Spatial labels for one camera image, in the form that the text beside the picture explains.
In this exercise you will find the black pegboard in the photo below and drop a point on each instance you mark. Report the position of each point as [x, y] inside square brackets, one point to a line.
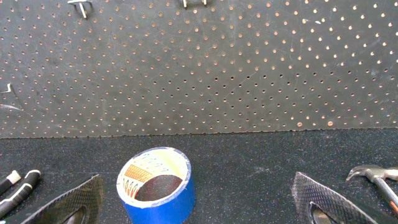
[217, 62]

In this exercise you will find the wide double metal hook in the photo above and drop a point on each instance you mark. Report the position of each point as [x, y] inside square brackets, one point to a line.
[185, 3]

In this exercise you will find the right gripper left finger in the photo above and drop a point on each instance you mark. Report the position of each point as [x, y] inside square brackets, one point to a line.
[77, 202]

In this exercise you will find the roll of blue tape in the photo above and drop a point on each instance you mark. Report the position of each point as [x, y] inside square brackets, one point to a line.
[161, 211]

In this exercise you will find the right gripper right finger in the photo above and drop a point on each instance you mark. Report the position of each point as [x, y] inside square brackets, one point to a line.
[317, 199]

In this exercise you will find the black and white pliers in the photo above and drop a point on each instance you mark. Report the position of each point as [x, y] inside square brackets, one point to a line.
[21, 193]

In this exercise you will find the hammer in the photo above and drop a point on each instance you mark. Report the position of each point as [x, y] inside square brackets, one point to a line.
[370, 172]

